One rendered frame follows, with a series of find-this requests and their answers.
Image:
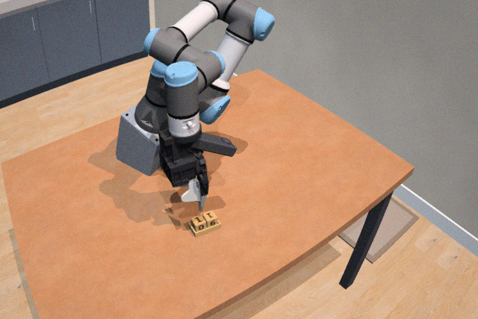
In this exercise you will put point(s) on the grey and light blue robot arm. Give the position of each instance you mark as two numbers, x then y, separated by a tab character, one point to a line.
189	94

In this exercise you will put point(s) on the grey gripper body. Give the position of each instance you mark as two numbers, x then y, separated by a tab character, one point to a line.
181	163

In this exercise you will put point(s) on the tan cube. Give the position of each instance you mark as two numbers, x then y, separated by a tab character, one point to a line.
210	218
198	223

